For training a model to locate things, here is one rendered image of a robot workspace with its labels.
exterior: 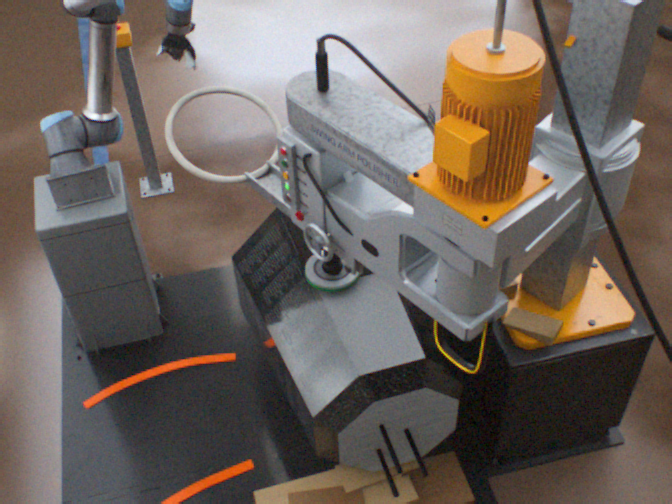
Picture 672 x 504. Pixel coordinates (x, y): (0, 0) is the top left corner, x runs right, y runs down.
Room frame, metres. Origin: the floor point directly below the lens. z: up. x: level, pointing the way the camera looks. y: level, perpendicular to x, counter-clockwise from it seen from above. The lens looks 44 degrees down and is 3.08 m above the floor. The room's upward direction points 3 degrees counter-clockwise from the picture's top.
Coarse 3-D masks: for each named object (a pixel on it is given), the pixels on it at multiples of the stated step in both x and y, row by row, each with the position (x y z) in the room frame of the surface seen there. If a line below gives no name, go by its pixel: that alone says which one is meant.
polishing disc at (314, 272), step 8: (312, 256) 2.23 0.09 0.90; (312, 264) 2.19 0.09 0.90; (320, 264) 2.18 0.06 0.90; (344, 264) 2.18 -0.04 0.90; (312, 272) 2.14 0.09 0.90; (320, 272) 2.14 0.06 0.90; (344, 272) 2.13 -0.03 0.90; (312, 280) 2.10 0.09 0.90; (320, 280) 2.10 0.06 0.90; (328, 280) 2.09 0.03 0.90; (336, 280) 2.09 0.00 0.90; (344, 280) 2.09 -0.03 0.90; (352, 280) 2.09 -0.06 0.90; (328, 288) 2.06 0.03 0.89
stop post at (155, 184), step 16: (128, 32) 3.82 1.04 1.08; (128, 48) 3.83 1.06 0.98; (128, 64) 3.82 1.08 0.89; (128, 80) 3.82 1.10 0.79; (128, 96) 3.81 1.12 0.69; (144, 112) 3.83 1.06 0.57; (144, 128) 3.82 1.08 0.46; (144, 144) 3.82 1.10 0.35; (144, 160) 3.81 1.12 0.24; (160, 176) 3.84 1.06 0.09; (144, 192) 3.79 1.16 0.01; (160, 192) 3.78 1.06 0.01
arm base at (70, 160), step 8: (64, 152) 2.77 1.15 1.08; (72, 152) 2.78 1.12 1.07; (80, 152) 2.81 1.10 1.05; (56, 160) 2.75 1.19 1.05; (64, 160) 2.74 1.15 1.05; (72, 160) 2.75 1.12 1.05; (80, 160) 2.76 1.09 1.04; (88, 160) 2.80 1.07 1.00; (56, 168) 2.73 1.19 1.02; (64, 168) 2.71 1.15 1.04; (72, 168) 2.71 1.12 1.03; (80, 168) 2.73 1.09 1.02
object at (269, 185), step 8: (272, 168) 2.52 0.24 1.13; (248, 176) 2.46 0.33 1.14; (264, 176) 2.50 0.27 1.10; (272, 176) 2.50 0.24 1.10; (248, 184) 2.46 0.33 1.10; (256, 184) 2.42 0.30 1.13; (264, 184) 2.45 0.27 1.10; (272, 184) 2.45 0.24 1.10; (280, 184) 2.45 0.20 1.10; (264, 192) 2.38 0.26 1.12; (272, 192) 2.35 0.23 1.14; (280, 192) 2.40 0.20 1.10; (272, 200) 2.34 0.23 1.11; (280, 200) 2.30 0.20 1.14; (280, 208) 2.30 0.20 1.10; (288, 208) 2.26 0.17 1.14; (336, 248) 2.05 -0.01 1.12; (344, 256) 2.01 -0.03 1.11; (360, 264) 1.95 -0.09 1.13; (360, 272) 1.95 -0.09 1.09
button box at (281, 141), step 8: (280, 136) 2.17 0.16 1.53; (280, 144) 2.15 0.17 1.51; (288, 144) 2.12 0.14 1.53; (288, 152) 2.12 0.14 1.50; (280, 160) 2.16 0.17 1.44; (288, 160) 2.12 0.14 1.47; (280, 168) 2.16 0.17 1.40; (288, 168) 2.13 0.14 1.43; (296, 168) 2.12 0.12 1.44; (280, 176) 2.17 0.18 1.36; (296, 176) 2.12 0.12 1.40; (288, 184) 2.13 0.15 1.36; (296, 184) 2.11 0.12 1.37; (288, 192) 2.14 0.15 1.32; (296, 192) 2.11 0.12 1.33; (296, 200) 2.11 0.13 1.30; (296, 208) 2.11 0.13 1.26
